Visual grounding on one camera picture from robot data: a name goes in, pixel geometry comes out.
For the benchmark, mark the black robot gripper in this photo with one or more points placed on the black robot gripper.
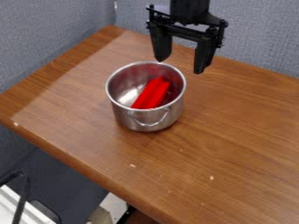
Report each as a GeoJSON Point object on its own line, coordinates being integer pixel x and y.
{"type": "Point", "coordinates": [186, 19]}

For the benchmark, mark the stainless steel pot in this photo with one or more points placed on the stainless steel pot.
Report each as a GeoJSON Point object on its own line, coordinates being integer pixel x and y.
{"type": "Point", "coordinates": [124, 86]}

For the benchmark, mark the red rectangular block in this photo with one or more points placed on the red rectangular block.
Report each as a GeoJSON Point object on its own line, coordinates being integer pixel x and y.
{"type": "Point", "coordinates": [152, 95]}

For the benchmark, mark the black metal chair frame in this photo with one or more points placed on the black metal chair frame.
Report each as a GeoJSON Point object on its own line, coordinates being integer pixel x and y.
{"type": "Point", "coordinates": [13, 196]}

